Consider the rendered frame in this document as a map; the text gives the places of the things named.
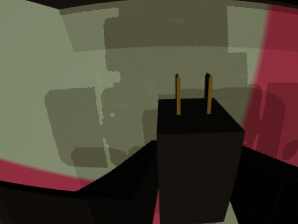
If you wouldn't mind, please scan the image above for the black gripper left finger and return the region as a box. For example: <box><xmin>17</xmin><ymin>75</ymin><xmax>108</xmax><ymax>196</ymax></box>
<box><xmin>0</xmin><ymin>140</ymin><xmax>160</xmax><ymax>224</ymax></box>

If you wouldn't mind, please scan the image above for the black two-prong charger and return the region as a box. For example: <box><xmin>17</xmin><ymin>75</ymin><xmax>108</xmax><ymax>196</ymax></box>
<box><xmin>157</xmin><ymin>72</ymin><xmax>245</xmax><ymax>224</ymax></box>

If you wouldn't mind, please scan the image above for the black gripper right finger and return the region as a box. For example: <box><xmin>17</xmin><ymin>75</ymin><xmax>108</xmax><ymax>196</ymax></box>
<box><xmin>229</xmin><ymin>145</ymin><xmax>298</xmax><ymax>224</ymax></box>

